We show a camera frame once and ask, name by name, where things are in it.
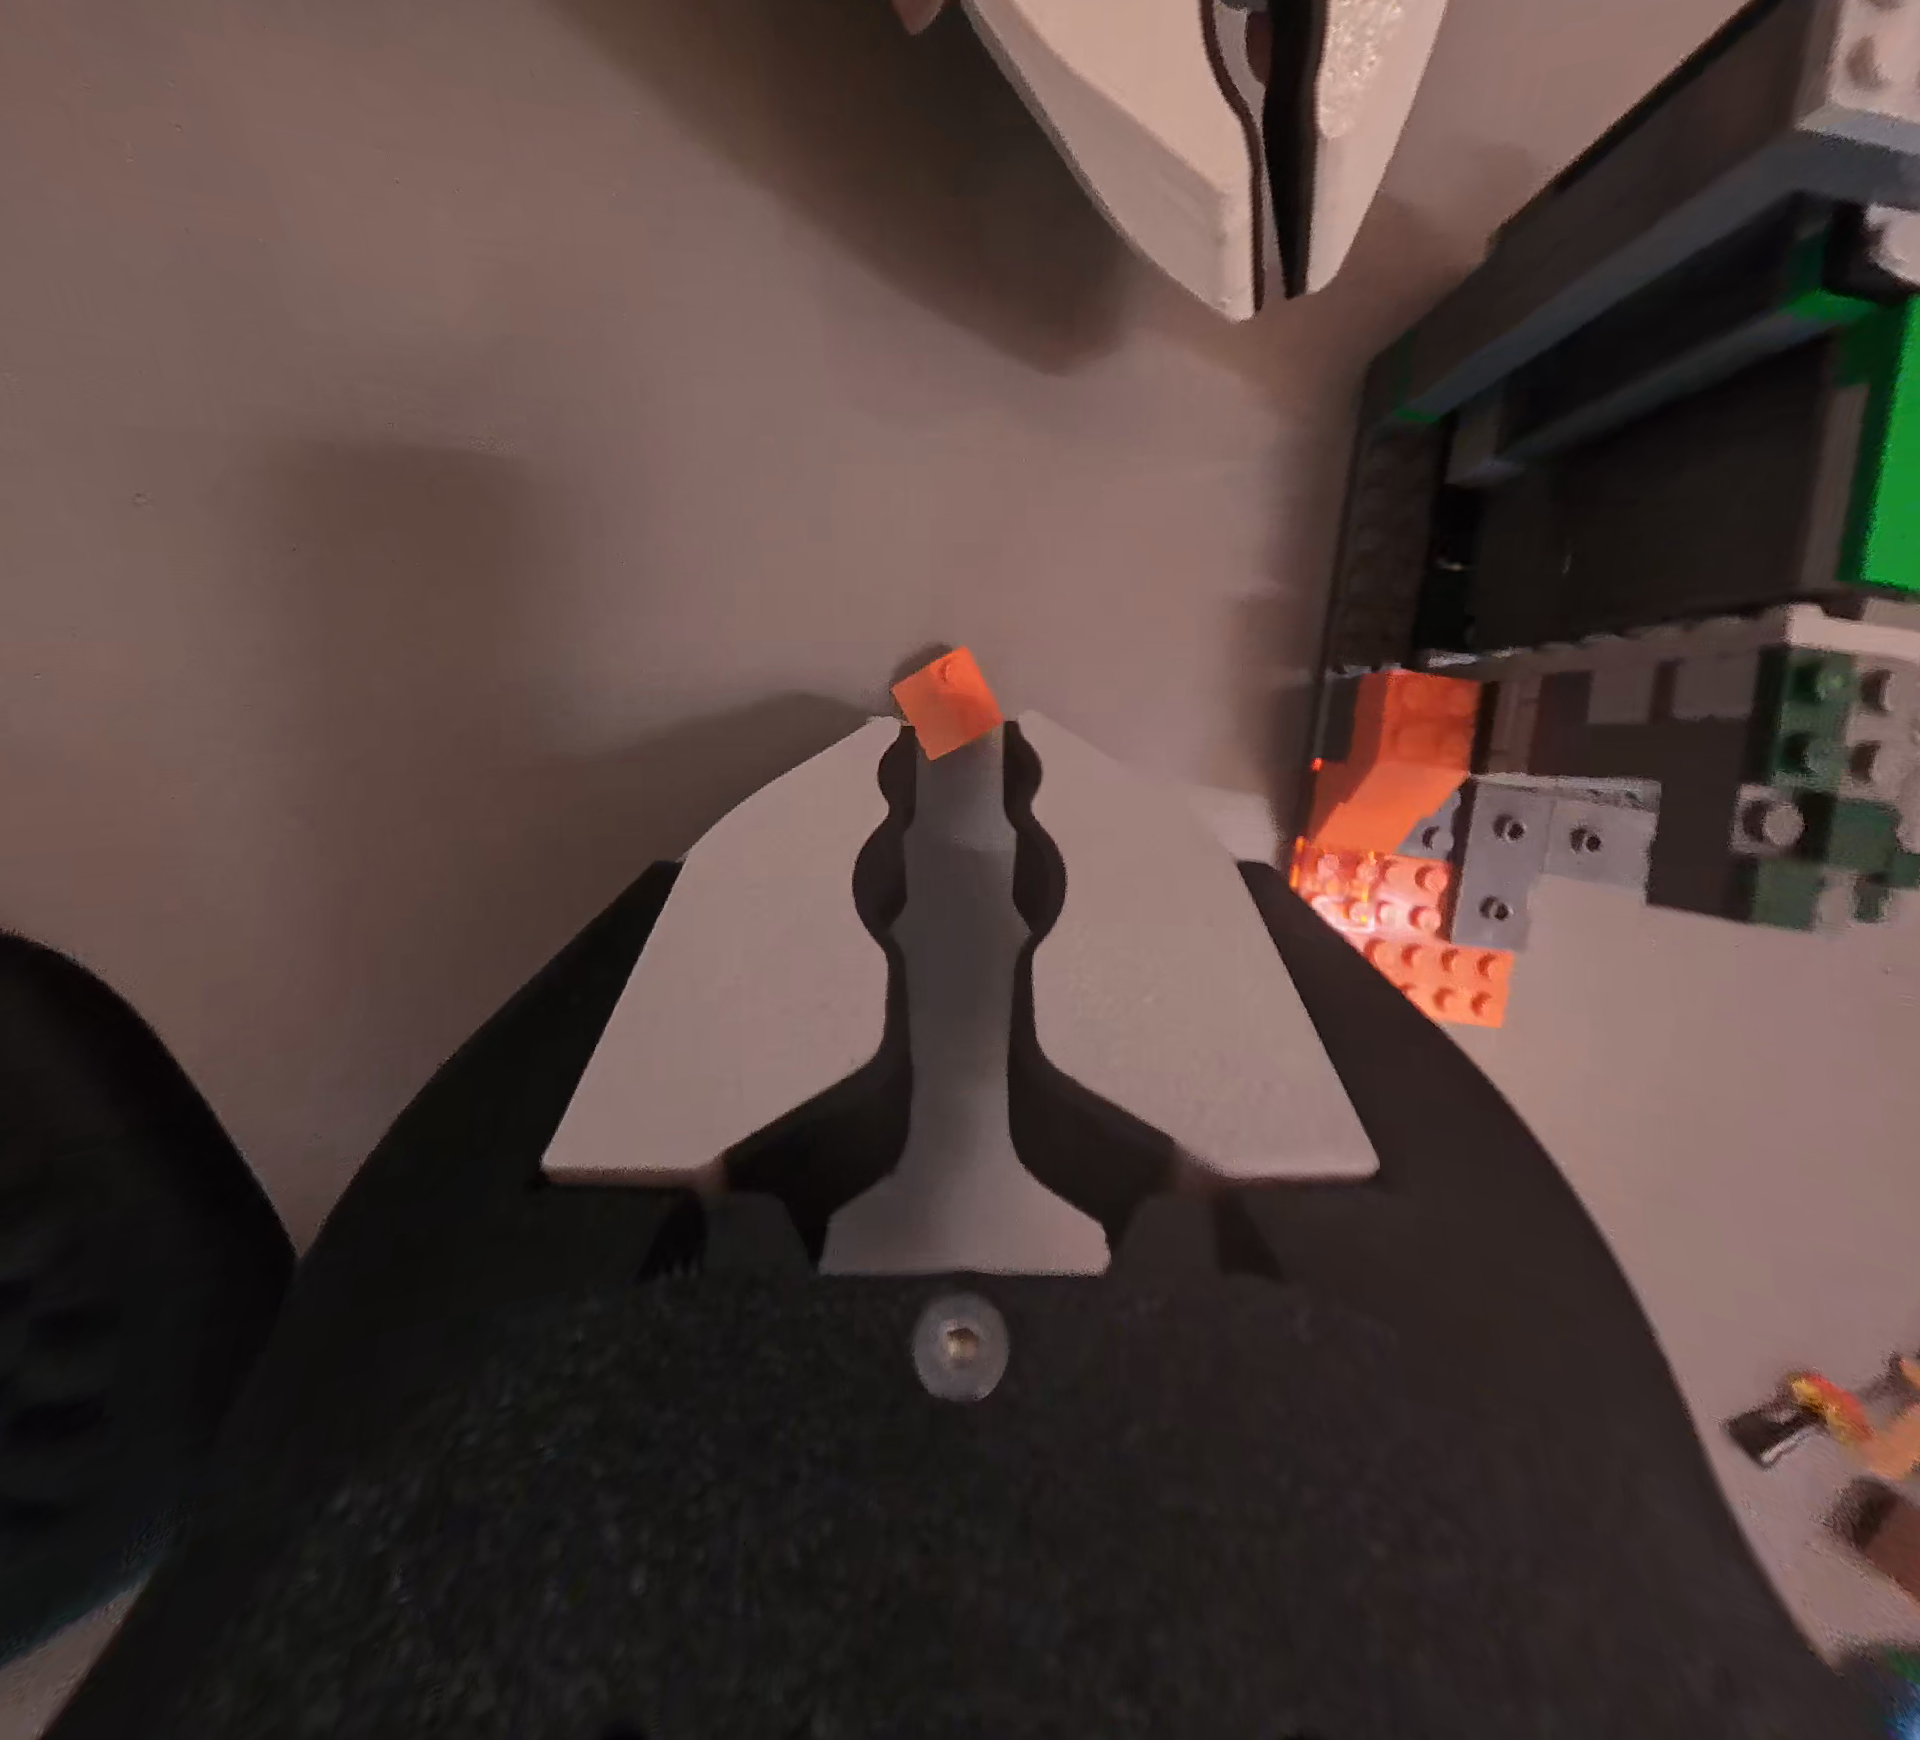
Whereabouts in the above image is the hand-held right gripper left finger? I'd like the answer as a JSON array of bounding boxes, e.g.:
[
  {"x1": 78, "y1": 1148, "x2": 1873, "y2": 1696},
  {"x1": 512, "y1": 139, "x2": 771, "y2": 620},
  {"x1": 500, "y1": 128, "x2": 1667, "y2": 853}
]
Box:
[{"x1": 538, "y1": 721, "x2": 916, "y2": 1245}]

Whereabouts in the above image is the brown lego block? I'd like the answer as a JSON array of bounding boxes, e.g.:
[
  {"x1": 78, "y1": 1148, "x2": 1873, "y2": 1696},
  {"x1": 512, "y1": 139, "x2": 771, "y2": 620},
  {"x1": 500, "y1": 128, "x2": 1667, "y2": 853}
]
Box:
[{"x1": 1838, "y1": 1478, "x2": 1920, "y2": 1574}]

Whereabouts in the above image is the small orange lego brick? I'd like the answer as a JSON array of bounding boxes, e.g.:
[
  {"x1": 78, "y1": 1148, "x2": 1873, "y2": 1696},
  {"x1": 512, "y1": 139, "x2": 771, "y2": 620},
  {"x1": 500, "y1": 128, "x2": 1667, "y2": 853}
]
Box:
[{"x1": 891, "y1": 645, "x2": 1005, "y2": 762}]

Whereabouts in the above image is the grey tan lego building model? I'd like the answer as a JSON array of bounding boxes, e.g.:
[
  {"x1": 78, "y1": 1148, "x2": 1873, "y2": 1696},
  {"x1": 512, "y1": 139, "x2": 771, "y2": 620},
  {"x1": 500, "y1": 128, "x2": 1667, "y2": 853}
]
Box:
[{"x1": 1290, "y1": 0, "x2": 1920, "y2": 1029}]

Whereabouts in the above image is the lego torch piece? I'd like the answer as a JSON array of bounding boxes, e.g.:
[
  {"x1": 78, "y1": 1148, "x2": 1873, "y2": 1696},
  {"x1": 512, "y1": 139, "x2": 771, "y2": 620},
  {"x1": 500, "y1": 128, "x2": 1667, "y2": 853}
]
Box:
[{"x1": 1725, "y1": 1374, "x2": 1878, "y2": 1467}]

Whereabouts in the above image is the grey desk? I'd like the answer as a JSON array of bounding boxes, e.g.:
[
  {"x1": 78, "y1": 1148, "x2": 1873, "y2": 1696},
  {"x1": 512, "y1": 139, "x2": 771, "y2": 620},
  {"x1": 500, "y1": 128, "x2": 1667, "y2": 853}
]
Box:
[{"x1": 0, "y1": 0, "x2": 1920, "y2": 1740}]

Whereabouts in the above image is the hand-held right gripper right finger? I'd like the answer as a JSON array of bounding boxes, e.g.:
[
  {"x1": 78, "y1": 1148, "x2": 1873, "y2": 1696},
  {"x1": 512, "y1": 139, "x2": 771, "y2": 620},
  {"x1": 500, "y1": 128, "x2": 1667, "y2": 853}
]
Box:
[{"x1": 1005, "y1": 714, "x2": 1379, "y2": 1245}]

